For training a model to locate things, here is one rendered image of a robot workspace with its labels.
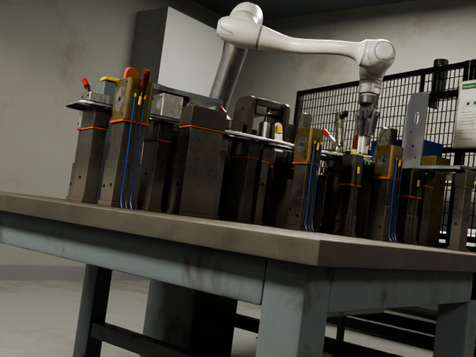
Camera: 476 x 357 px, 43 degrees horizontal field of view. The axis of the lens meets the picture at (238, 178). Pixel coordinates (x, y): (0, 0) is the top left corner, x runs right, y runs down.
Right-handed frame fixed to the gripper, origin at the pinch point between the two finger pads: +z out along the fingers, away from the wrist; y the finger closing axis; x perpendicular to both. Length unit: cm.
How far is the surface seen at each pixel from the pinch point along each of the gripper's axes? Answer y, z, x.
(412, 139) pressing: 0.6, -7.0, 26.6
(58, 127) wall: -325, -19, -38
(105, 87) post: -30, -5, -98
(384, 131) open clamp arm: 18.3, -3.5, -6.8
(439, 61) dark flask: -21, -53, 61
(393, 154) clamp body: 24.9, 5.6, -7.8
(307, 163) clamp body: 22, 14, -43
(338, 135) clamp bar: -13.9, -4.3, -1.8
